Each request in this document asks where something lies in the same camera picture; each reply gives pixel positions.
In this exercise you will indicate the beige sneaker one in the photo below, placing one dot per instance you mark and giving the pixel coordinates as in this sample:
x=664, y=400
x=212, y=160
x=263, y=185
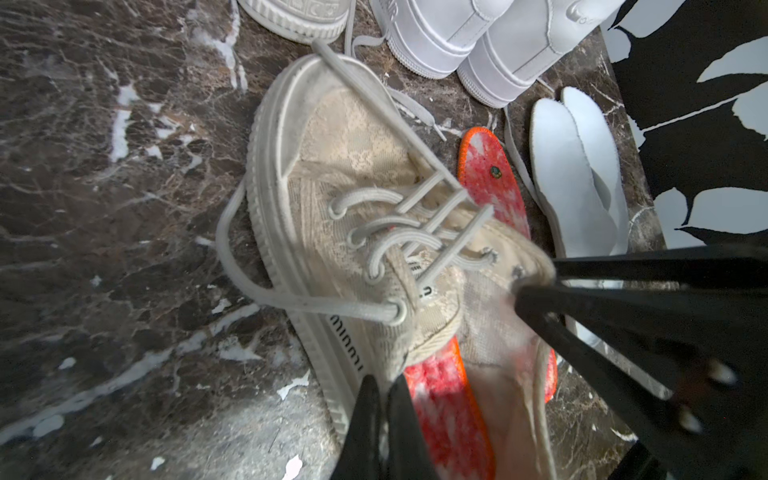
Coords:
x=347, y=221
x=300, y=21

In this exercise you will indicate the white shoe insole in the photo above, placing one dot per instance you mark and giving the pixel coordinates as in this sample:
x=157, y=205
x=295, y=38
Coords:
x=580, y=224
x=604, y=160

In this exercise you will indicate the red fuzzy insole orange trim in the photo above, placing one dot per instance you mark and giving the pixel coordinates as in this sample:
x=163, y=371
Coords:
x=501, y=349

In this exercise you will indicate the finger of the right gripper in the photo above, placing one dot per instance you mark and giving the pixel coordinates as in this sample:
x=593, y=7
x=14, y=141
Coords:
x=717, y=266
x=686, y=370

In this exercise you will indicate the white sneaker one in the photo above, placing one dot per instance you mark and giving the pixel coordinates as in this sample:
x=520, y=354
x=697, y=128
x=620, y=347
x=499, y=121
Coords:
x=431, y=38
x=524, y=43

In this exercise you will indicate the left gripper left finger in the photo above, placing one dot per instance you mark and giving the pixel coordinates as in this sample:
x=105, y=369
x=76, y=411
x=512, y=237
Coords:
x=360, y=455

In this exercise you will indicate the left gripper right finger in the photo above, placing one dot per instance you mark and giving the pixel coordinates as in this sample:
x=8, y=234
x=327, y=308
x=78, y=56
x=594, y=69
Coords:
x=408, y=456

